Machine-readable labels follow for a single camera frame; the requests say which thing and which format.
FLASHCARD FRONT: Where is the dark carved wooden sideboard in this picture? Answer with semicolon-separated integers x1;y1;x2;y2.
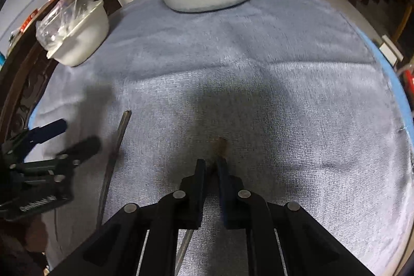
1;0;121;142

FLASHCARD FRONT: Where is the small white step stool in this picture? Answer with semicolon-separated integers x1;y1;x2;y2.
379;35;403;67

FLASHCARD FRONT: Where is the grey table cloth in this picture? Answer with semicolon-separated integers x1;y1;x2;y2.
30;0;413;275

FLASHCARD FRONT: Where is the white bowl with plastic bag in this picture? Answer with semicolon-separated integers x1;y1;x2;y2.
36;0;109;67

